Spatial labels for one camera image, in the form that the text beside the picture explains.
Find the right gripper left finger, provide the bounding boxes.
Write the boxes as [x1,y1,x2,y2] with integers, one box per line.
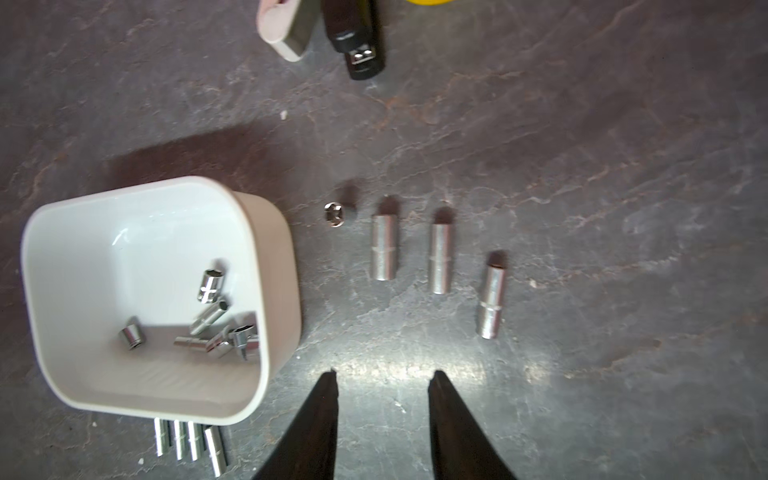
[253,370,339,479]

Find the yellow pencil cup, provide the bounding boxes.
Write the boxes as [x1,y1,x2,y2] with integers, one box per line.
[408,0,454,6]

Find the white plastic storage box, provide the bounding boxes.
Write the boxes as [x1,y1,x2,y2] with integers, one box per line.
[21,177,302,425]

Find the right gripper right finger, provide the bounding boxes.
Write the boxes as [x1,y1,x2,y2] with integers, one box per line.
[428,370,516,479]

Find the chrome sockets in box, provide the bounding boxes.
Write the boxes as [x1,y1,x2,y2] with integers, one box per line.
[107,261,262,363]

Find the white small stapler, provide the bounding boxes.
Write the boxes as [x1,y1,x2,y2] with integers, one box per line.
[256,0,320,63]

